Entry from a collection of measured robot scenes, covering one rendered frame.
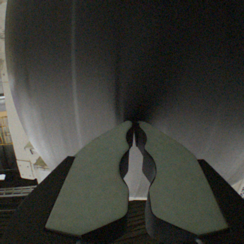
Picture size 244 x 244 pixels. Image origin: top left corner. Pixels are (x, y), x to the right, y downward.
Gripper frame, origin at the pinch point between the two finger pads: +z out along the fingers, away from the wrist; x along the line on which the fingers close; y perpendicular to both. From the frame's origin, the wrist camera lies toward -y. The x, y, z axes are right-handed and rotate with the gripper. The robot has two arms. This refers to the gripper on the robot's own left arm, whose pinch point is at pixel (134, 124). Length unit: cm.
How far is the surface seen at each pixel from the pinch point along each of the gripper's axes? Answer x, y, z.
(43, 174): -32, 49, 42
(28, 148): -45, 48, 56
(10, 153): -611, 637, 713
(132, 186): 0.4, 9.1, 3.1
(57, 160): -6.6, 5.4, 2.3
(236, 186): 26.8, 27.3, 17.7
